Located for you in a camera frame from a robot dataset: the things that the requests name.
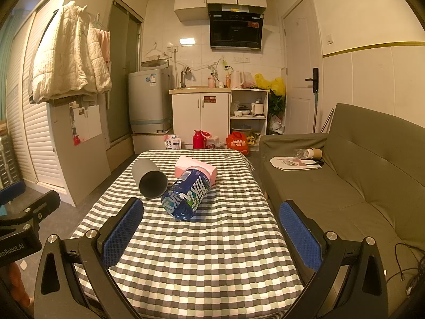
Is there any grey cup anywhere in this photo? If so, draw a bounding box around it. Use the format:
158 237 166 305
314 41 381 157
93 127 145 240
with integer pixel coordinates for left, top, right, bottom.
131 158 168 200

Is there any white clothes hanger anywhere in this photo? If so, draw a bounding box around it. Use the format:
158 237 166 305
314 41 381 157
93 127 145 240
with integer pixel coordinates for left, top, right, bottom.
144 42 170 58

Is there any pink garment on hanger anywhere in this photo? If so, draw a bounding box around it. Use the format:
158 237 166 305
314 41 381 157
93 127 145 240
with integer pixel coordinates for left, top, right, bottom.
89 13 111 64

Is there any white washing machine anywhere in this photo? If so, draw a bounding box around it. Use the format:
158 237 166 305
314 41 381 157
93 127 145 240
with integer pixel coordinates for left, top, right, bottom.
129 67 173 134

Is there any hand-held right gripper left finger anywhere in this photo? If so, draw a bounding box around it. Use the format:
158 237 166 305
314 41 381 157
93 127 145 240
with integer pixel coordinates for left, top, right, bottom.
33 197 145 319

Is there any white kettle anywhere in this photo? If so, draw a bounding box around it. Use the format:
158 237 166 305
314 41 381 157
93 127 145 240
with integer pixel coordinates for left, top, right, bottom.
230 70 245 89

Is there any checkered tablecloth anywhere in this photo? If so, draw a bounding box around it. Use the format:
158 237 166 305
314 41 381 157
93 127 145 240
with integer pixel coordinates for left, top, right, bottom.
70 149 304 319

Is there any white louvered wardrobe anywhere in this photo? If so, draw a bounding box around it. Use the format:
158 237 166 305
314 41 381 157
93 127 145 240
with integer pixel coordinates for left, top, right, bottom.
7 3 75 190

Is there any blue printed canister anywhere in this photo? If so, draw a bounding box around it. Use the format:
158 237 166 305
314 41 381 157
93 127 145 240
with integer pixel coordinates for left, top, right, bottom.
161 169 213 221

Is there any white quilted jacket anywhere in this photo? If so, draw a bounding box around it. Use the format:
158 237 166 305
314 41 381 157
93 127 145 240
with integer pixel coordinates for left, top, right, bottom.
31 1 112 104

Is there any person's left hand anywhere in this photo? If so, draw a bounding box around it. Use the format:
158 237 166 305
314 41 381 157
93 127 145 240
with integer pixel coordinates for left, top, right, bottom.
8 262 32 310

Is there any white washer platform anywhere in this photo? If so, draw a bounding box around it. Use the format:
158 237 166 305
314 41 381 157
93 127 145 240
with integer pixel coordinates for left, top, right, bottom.
132 132 173 155

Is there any grey drawer tower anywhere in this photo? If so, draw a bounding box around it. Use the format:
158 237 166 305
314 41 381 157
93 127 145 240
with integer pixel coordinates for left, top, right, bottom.
0 123 21 190

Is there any white cabinet panel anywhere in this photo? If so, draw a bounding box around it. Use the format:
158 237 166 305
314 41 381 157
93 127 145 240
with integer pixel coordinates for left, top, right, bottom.
46 0 112 207

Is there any green sofa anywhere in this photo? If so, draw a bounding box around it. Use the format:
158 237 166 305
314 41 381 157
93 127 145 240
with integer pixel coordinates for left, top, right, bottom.
259 103 425 313

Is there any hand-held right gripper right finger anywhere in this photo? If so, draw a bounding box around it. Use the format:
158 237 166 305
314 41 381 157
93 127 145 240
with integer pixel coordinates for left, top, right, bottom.
279 200 389 319

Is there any teal mop handle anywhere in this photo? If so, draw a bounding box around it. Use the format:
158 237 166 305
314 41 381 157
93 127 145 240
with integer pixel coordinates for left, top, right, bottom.
312 91 319 133

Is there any black door handle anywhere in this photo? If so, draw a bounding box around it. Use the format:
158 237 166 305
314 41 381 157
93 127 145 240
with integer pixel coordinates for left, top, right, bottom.
305 68 319 93

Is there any red thermos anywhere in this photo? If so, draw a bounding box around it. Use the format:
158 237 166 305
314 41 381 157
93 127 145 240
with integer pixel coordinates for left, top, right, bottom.
193 129 211 149

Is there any black range hood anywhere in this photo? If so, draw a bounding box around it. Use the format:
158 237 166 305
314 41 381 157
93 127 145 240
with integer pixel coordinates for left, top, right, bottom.
208 3 265 51

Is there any white printed board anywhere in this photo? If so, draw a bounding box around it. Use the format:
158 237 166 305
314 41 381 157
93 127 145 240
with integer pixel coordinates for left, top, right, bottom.
270 156 323 170

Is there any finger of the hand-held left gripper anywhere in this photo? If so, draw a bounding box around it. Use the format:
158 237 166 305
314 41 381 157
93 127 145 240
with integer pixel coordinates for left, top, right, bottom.
20 189 62 227

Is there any red shopping bag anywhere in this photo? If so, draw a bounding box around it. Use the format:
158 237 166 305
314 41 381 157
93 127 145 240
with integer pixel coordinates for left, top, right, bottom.
227 132 249 155

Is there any pink tissue box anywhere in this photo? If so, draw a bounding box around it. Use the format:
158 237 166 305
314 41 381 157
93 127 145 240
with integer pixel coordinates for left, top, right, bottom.
175 156 218 185

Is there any white door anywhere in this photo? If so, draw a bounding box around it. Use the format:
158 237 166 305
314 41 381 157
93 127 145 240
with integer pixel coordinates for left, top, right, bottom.
282 0 322 135

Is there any green plant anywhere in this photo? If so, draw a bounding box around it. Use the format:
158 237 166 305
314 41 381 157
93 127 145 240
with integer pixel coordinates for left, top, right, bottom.
269 90 286 120

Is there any white open shelf unit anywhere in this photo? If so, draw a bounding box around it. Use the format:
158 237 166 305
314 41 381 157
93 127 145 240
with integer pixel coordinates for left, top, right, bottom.
230 89 270 142

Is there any black cable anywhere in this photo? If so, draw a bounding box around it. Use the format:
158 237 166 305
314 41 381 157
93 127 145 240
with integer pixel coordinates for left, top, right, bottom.
385 243 425 296

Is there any yellow plastic bag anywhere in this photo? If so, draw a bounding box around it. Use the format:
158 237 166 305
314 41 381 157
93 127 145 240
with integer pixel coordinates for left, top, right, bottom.
254 74 286 96

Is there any glass bathroom door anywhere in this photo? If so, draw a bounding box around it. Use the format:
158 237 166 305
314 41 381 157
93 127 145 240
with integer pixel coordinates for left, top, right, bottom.
106 0 143 145

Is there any white sink cabinet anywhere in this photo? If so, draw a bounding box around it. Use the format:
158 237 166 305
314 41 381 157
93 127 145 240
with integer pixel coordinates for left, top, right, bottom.
169 88 232 150

